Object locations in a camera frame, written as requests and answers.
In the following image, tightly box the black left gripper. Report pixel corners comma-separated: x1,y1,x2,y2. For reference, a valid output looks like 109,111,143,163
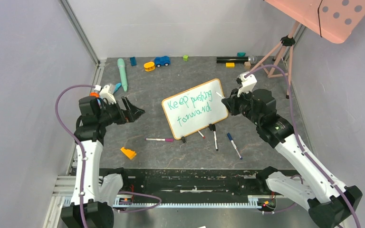
97,96,144,127

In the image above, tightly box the white board orange frame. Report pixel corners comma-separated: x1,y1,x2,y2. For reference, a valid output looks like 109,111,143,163
161,78,229,140

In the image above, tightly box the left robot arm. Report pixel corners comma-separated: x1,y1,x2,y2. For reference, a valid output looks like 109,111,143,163
61,96,145,228

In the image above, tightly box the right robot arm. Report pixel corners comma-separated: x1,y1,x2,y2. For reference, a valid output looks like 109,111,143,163
221,89,363,228

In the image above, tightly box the purple capped marker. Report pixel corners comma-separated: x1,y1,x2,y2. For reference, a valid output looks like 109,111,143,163
145,138,174,142

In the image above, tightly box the light blue toy pen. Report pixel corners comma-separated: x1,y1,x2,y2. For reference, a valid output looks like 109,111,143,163
113,83,122,93

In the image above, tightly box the blue capped marker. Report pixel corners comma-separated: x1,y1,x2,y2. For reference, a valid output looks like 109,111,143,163
227,133,243,160

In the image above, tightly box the black capped marker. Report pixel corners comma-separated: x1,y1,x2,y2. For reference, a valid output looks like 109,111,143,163
211,124,219,151

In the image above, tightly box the tan wooden cube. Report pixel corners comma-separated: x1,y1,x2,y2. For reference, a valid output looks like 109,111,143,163
243,62,251,70

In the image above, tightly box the yellow toy wedge block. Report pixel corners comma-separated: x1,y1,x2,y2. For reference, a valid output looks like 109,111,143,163
120,147,137,160

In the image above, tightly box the yellow small brick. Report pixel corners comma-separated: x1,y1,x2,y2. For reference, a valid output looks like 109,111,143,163
225,63,235,68

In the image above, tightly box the orange small toy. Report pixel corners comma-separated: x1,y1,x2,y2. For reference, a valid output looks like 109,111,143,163
90,92,99,97

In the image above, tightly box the clear small ball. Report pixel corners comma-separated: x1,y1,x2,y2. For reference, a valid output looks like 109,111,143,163
248,56,258,64

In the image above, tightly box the black cylinder tube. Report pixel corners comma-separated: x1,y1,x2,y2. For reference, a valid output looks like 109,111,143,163
216,57,250,64

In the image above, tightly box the yellow oval toy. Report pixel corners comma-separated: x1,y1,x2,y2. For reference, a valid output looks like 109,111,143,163
144,61,156,72

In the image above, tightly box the teal small block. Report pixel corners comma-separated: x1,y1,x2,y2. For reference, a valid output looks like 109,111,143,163
237,52,246,57

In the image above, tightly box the dark blue small brick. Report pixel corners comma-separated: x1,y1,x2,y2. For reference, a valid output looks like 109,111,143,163
130,57,137,67

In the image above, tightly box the mint green toy pen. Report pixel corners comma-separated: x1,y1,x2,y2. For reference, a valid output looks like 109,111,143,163
117,58,128,92

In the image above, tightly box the pink tripod stand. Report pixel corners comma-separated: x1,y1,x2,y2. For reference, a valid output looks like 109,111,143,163
250,21,300,88

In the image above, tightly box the blue toy car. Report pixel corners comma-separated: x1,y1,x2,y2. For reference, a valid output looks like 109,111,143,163
154,56,171,67

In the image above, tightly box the pink perforated panel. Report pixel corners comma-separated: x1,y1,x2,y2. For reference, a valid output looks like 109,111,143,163
267,0,365,44

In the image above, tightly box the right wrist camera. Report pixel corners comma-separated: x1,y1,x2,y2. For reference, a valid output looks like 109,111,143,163
237,71,257,97

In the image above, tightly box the white cable duct strip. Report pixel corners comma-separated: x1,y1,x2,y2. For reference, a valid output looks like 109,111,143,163
113,196,275,210

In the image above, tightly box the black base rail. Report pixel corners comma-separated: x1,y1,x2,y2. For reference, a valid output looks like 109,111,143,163
72,168,299,205

